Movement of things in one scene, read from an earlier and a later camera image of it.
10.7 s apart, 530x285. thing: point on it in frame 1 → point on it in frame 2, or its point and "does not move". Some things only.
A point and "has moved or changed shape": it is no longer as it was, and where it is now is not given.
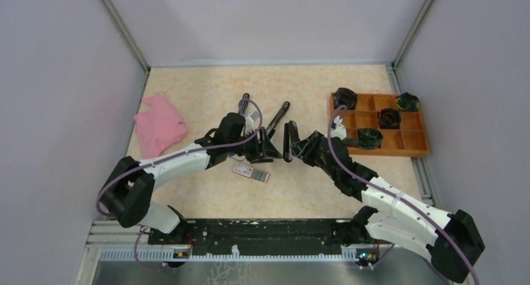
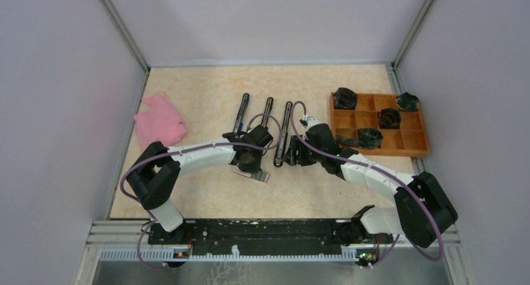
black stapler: [290, 135] → [265, 118]
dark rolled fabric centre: [390, 119] does not move
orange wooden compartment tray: [409, 140] does not move
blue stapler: [279, 114] has moved or changed shape
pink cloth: [159, 127] does not move
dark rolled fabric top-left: [346, 97] does not move
